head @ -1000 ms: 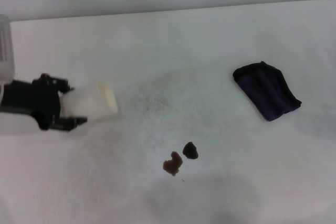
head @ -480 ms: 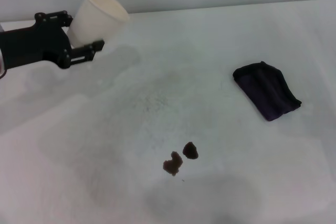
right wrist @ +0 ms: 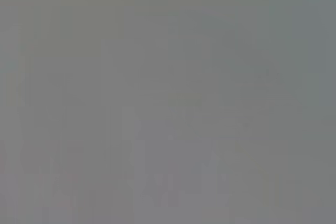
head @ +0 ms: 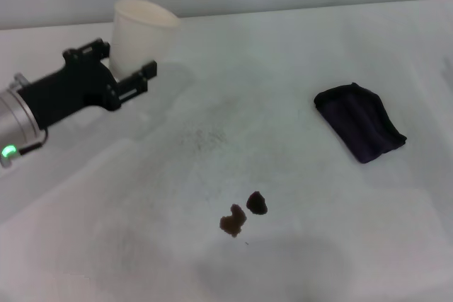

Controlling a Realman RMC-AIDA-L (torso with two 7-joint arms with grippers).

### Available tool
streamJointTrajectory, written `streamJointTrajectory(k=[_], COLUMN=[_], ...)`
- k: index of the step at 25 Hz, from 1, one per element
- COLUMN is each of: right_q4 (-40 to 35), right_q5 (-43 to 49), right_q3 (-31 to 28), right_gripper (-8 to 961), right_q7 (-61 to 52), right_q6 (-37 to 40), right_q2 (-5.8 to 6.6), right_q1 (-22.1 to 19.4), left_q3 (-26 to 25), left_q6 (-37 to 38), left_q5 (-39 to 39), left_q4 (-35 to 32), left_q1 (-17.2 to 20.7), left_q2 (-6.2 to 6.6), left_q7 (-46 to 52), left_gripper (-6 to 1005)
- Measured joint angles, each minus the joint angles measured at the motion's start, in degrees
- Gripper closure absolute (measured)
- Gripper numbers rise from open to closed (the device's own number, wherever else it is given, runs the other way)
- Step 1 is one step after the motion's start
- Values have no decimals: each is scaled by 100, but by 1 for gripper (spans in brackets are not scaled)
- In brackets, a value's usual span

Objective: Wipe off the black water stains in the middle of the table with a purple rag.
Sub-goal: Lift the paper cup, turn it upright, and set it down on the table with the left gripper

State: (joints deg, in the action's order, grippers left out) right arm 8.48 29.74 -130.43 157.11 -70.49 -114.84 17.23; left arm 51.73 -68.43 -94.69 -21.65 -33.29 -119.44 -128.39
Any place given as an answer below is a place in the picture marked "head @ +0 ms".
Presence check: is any white paper cup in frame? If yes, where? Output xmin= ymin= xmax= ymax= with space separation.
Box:
xmin=108 ymin=0 xmax=183 ymax=84

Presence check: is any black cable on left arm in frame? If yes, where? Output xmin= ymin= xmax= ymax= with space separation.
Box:
xmin=16 ymin=141 xmax=45 ymax=156

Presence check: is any brown water stain, lobed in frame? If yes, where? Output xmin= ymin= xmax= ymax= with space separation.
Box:
xmin=219 ymin=203 xmax=248 ymax=239

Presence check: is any dark purple rag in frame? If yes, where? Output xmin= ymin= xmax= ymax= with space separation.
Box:
xmin=313 ymin=82 xmax=408 ymax=165

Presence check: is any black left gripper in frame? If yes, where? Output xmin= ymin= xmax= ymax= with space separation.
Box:
xmin=16 ymin=37 xmax=159 ymax=130

